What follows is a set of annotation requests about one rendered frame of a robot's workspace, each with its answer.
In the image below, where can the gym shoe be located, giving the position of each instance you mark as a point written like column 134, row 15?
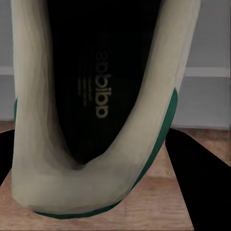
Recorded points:
column 96, row 87

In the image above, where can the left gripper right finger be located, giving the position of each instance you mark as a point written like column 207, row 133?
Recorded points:
column 204, row 180

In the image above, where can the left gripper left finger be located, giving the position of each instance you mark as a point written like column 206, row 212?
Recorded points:
column 6, row 153

